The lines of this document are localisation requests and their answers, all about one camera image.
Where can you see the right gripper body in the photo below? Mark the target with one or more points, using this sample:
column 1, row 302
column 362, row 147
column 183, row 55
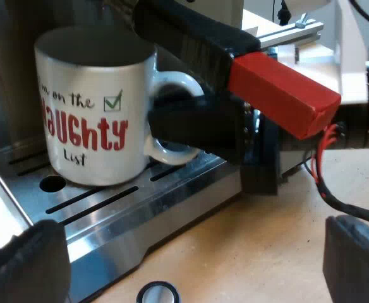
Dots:
column 262, row 164

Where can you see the white mug with red print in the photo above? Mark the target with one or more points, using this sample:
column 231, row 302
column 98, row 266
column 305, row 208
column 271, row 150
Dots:
column 86, row 79

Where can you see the steel espresso machine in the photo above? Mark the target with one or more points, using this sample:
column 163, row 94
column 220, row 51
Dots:
column 124, row 214

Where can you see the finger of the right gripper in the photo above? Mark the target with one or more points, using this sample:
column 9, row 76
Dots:
column 209, row 129

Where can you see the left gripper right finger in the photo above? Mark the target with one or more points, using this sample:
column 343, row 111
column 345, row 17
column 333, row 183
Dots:
column 358, row 268

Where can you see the aluminium rail with lever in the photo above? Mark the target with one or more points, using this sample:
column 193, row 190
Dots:
column 292, row 33

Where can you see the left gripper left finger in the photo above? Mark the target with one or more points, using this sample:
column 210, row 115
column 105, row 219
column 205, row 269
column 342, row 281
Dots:
column 26, row 271

